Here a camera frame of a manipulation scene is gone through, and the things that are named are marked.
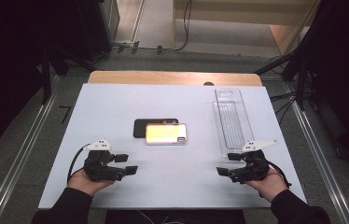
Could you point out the light wooden furniture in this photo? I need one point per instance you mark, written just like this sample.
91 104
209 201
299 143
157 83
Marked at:
241 9

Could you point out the dark curtain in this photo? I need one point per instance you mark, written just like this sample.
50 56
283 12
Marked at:
4 62
346 77

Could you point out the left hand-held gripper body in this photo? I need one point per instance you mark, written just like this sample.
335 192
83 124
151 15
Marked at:
101 168

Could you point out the person's right hand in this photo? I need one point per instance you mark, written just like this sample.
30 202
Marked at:
272 186

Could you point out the clear plastic tray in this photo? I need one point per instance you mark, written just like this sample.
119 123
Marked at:
230 124

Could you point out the dark cabinet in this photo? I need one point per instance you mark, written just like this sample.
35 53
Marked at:
94 28

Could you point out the black metal stand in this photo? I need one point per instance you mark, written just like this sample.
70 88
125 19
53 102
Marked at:
301 81
45 77

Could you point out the person's left hand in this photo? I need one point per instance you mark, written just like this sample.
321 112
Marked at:
84 185

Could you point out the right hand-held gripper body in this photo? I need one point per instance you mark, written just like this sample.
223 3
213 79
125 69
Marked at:
253 168

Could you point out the metal floor rail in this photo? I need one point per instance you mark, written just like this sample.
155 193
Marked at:
19 161
322 161

